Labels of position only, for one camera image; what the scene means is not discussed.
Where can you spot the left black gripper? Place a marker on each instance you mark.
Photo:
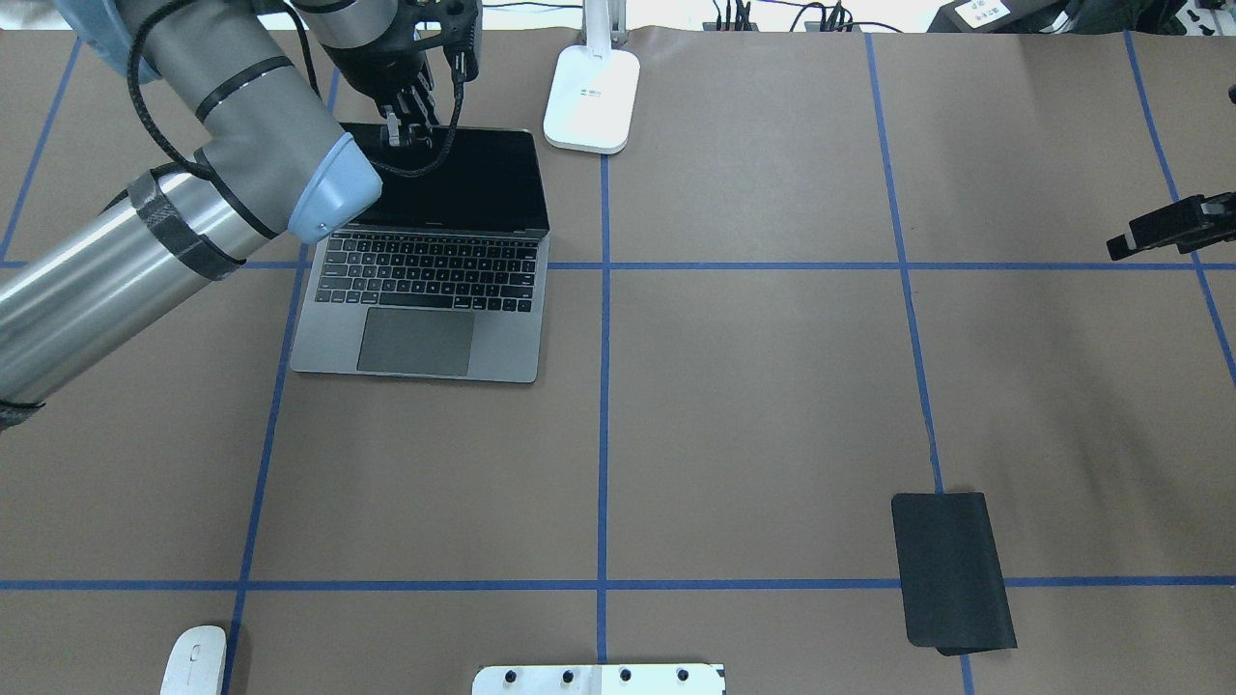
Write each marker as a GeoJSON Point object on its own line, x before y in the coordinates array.
{"type": "Point", "coordinates": [379, 66]}

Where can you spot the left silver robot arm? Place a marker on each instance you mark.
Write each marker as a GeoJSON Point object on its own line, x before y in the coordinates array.
{"type": "Point", "coordinates": [251, 154]}

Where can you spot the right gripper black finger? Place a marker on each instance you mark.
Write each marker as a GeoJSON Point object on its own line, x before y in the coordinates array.
{"type": "Point", "coordinates": [1190, 224]}

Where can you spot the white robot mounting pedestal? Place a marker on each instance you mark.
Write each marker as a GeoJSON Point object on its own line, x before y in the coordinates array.
{"type": "Point", "coordinates": [629, 678]}

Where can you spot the white desk lamp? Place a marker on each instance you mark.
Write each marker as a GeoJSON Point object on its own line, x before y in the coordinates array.
{"type": "Point", "coordinates": [593, 91]}

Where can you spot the black mouse pad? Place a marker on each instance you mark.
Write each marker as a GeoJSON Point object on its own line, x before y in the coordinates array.
{"type": "Point", "coordinates": [953, 589]}

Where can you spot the white wireless mouse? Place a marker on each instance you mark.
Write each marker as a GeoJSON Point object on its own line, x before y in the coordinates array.
{"type": "Point", "coordinates": [197, 662]}

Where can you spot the grey laptop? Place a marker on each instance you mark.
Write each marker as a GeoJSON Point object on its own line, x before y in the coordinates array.
{"type": "Point", "coordinates": [443, 277]}

